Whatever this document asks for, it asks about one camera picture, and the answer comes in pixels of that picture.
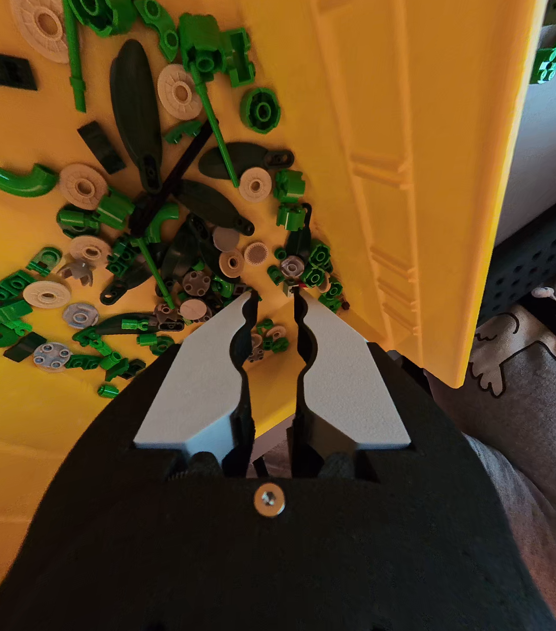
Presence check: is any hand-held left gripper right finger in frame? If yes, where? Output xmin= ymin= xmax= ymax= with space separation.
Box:
xmin=292 ymin=290 xmax=412 ymax=478

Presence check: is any pile of small building bricks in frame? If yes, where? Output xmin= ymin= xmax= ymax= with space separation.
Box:
xmin=0 ymin=0 xmax=350 ymax=400

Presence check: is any yellow plastic bin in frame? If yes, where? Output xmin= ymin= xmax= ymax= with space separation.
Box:
xmin=0 ymin=0 xmax=549 ymax=631

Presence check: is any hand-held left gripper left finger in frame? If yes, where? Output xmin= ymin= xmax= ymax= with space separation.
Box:
xmin=132 ymin=290 xmax=259 ymax=476

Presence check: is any black perforated tray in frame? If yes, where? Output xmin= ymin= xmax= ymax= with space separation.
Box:
xmin=477 ymin=192 xmax=556 ymax=326

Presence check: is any person's grey printed clothing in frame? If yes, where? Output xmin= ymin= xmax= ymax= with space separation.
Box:
xmin=426 ymin=251 xmax=556 ymax=631

